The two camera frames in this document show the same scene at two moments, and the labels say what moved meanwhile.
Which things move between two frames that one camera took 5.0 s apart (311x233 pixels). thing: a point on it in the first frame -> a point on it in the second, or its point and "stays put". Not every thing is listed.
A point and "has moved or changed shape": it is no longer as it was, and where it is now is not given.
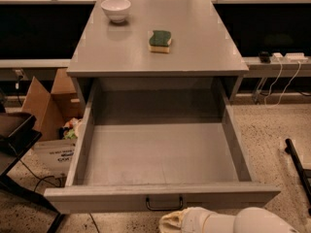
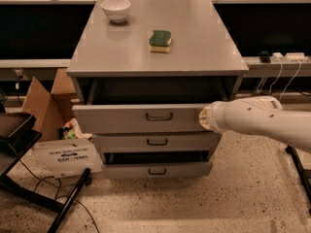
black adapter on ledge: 264,56 stays put
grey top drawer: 147,146 has moved or changed shape
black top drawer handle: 164,209 -> 159,119
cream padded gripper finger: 171,222 -> 204,117
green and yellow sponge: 159,41 stays put
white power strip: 289,57 stays put
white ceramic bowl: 117,10 stays put
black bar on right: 290,149 stays put
